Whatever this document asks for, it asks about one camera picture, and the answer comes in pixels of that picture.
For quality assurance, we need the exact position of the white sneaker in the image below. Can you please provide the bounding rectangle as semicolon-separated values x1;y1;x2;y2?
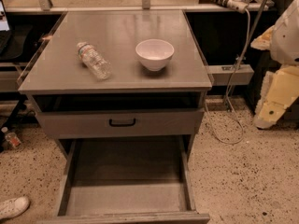
0;196;30;219

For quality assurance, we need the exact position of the white ceramic bowl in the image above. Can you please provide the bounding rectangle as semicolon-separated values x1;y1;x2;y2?
135;39;175;71

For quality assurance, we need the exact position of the black drawer handle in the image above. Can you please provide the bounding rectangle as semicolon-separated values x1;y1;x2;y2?
108;119;136;127

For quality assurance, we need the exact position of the grey drawer cabinet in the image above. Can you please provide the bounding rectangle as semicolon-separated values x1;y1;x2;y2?
19;10;212;151

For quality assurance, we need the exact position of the laptop computer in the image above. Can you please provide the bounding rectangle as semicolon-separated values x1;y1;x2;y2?
0;0;12;54

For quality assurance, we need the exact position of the open grey middle drawer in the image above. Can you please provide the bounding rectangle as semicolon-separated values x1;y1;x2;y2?
37;136;209;224

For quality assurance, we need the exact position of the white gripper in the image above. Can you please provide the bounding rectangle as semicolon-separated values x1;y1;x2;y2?
249;14;299;130

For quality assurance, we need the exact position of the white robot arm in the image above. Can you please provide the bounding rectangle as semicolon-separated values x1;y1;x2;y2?
250;0;299;129

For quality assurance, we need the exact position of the small bottle on floor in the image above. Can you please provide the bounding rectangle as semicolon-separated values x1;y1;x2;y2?
1;127;21;148

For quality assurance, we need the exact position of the white cable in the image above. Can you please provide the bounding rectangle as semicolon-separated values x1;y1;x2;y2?
204;7;252;146

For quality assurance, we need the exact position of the clear plastic water bottle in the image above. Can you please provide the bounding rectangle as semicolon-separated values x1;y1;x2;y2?
77;42;111;80

